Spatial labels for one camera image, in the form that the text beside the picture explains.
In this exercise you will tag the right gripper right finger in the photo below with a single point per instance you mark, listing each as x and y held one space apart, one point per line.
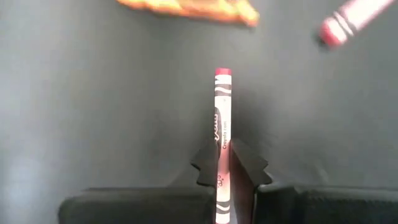
311 207

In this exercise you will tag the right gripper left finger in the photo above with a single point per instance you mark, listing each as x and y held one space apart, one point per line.
140 207

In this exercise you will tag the red crayon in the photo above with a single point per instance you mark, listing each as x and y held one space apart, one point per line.
223 109
348 18

